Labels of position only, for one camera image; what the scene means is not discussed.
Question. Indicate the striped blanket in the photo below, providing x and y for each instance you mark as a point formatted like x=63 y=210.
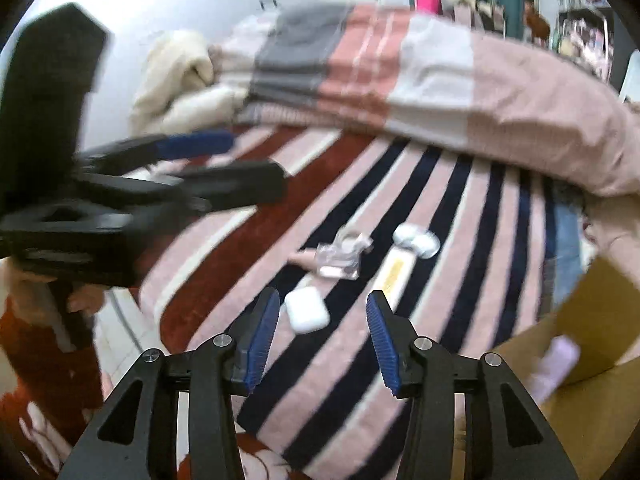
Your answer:
x=450 y=310

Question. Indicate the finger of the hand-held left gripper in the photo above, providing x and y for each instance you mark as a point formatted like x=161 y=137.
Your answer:
x=235 y=185
x=195 y=142

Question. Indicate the metal storage rack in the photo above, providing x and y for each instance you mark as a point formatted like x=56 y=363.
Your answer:
x=585 y=15

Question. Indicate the clear glass perfume bottle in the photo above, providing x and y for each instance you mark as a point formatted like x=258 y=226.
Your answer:
x=341 y=260

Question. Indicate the white round case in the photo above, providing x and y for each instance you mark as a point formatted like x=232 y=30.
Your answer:
x=416 y=241

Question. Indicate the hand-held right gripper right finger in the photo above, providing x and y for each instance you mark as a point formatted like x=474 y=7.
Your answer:
x=384 y=347

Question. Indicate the person's left hand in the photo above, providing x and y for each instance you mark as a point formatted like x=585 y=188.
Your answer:
x=85 y=304

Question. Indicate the blue jeans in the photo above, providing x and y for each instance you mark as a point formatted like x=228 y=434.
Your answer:
x=565 y=250

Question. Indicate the bright pink box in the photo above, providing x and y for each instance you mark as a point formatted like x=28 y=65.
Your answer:
x=429 y=2

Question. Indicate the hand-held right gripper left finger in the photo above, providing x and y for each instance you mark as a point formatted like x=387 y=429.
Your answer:
x=261 y=342

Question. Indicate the brown cardboard box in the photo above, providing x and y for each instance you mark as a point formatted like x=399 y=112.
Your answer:
x=600 y=310

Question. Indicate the white tube with yellow label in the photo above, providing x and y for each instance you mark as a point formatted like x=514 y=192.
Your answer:
x=395 y=272

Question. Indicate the red floral cloth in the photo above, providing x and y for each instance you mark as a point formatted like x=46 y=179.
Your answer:
x=30 y=360

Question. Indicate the lavender bottle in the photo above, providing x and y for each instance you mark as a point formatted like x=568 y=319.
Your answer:
x=555 y=365

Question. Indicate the pink plaid duvet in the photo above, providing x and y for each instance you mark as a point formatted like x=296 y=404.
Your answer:
x=525 y=110

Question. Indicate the brown plush toy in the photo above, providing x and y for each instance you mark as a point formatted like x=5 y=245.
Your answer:
x=537 y=22

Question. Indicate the cream fluffy blanket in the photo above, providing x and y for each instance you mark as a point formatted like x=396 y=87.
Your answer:
x=170 y=85

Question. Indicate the white earbud case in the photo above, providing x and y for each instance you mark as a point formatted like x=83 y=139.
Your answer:
x=306 y=310

